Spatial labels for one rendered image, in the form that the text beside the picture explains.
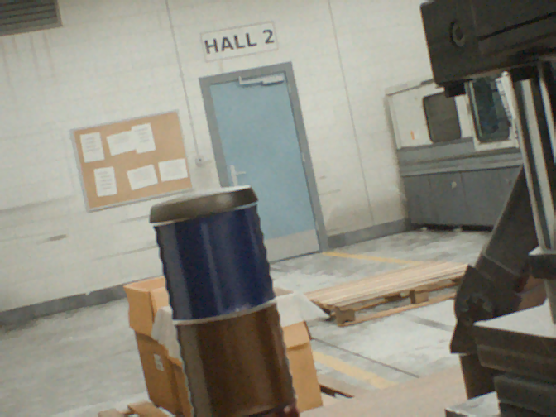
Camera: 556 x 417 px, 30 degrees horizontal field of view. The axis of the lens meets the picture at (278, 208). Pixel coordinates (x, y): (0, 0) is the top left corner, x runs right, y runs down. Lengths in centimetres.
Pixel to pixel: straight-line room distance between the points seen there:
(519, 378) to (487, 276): 39
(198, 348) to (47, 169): 1103
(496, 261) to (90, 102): 1057
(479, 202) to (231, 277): 1025
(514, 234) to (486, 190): 943
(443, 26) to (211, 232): 29
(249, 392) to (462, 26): 30
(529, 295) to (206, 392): 67
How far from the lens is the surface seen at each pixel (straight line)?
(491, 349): 64
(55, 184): 1138
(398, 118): 1206
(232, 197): 35
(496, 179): 1019
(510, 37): 51
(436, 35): 61
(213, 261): 35
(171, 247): 35
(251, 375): 36
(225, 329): 35
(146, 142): 1149
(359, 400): 125
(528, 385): 60
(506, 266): 99
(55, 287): 1140
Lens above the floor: 121
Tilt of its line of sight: 3 degrees down
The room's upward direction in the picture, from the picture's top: 12 degrees counter-clockwise
